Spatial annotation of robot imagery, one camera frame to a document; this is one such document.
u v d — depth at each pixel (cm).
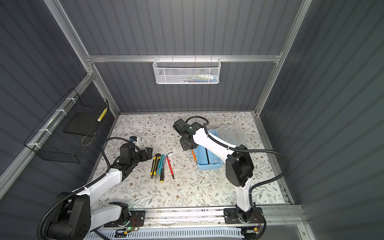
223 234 70
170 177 87
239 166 48
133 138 79
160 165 91
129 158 68
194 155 95
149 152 81
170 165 92
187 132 61
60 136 71
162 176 86
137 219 72
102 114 82
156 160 93
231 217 73
